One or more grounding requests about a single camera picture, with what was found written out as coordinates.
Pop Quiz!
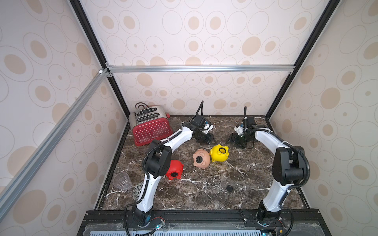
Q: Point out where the pink piggy bank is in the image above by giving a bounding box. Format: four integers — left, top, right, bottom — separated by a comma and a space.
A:
193, 148, 211, 169

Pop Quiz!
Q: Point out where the yellow piggy bank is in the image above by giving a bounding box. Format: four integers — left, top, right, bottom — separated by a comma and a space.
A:
209, 145, 229, 162

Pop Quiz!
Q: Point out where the red piggy bank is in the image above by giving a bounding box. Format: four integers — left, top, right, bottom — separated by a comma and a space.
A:
165, 160, 184, 181

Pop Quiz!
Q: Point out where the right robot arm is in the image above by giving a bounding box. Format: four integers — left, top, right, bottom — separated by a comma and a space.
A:
227, 116, 311, 222

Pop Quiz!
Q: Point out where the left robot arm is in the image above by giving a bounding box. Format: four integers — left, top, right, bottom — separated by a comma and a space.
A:
127, 114, 214, 227

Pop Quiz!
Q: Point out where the red metal toaster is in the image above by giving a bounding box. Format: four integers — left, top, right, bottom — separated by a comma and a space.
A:
129, 102, 173, 147

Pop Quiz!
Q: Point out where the speckled stone egg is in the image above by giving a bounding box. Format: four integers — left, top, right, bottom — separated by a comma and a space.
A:
132, 182, 144, 201

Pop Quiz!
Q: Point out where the clear glass cup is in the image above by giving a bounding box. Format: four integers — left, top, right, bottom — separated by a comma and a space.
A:
112, 173, 132, 191

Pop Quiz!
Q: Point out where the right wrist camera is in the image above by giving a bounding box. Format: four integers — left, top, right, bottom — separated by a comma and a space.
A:
234, 125, 244, 136

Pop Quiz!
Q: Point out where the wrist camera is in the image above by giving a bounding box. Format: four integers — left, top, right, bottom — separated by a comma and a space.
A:
234, 125, 244, 136
202, 122, 214, 133

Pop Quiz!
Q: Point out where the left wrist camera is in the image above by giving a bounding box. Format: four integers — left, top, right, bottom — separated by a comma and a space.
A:
202, 122, 214, 133

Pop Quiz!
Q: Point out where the horizontal aluminium rail back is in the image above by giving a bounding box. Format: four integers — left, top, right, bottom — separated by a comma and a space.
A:
109, 65, 295, 73

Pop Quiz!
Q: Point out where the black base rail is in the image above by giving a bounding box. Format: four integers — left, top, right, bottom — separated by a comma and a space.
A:
77, 209, 331, 236

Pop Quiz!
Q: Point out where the diagonal aluminium rail left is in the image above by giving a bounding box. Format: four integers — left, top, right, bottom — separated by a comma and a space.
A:
1, 68, 110, 220

